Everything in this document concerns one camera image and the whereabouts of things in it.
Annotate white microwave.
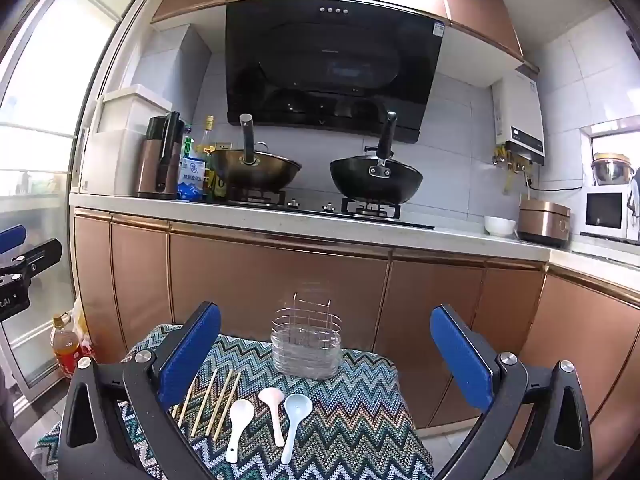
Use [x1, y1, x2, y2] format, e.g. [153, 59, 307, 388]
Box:
[580, 185, 633, 241]

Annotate black gas stove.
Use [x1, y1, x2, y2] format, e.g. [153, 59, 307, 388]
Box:
[227, 192, 436, 231]

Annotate blue white salt bag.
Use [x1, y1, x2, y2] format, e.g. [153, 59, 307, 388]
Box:
[177, 156, 208, 202]

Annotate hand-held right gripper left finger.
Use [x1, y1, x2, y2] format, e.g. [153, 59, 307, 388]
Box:
[59, 301, 222, 480]

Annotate sliding glass door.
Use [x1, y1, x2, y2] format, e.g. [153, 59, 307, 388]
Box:
[0, 0, 151, 403]

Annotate large cooking oil bottle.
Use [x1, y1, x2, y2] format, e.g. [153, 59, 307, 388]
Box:
[50, 312, 83, 380]

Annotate bronze wok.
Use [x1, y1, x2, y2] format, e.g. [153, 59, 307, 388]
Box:
[211, 113, 303, 193]

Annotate white water heater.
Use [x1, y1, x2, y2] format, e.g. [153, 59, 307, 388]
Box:
[491, 71, 546, 166]

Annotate white bowl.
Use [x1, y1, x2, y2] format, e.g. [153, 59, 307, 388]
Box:
[484, 216, 517, 238]

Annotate black range hood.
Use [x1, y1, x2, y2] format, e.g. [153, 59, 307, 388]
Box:
[225, 0, 445, 143]

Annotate pink spoon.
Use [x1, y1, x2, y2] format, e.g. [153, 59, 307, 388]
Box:
[258, 387, 286, 447]

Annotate white spoon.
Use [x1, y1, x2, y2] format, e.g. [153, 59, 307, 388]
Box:
[225, 400, 255, 463]

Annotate metal pot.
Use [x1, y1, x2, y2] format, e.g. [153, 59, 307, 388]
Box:
[591, 152, 636, 187]

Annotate copper lower cabinets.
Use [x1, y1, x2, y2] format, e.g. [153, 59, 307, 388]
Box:
[74, 207, 640, 480]

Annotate black wok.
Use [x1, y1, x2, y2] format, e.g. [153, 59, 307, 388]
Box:
[329, 111, 424, 204]

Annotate yellow cap oil bottle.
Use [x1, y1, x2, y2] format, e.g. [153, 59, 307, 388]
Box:
[197, 115, 217, 157]

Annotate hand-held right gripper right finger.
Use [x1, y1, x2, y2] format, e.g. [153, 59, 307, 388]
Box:
[430, 302, 593, 480]

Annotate wooden chopstick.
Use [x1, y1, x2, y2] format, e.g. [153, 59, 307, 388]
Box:
[213, 372, 242, 442]
[192, 370, 234, 437]
[178, 369, 219, 429]
[172, 379, 197, 420]

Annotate plastic bag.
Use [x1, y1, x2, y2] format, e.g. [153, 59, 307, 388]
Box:
[71, 297, 97, 361]

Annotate zigzag patterned cloth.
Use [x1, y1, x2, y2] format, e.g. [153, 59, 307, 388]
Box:
[30, 324, 435, 480]

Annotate light blue spoon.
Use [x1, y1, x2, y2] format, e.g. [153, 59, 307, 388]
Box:
[281, 393, 313, 465]

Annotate wire utensil holder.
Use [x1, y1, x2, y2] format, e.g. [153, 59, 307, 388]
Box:
[271, 292, 342, 380]

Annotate black power cable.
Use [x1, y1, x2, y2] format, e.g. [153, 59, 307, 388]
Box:
[525, 172, 583, 193]

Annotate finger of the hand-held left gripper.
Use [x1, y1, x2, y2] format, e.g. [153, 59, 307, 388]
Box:
[0, 225, 63, 287]

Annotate white storage box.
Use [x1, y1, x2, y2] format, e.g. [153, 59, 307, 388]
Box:
[80, 85, 171, 196]

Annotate copper rice cooker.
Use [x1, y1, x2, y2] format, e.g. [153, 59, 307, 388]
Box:
[517, 200, 572, 248]

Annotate dark bottle yellow label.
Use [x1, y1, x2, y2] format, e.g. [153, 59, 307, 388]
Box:
[205, 149, 228, 202]

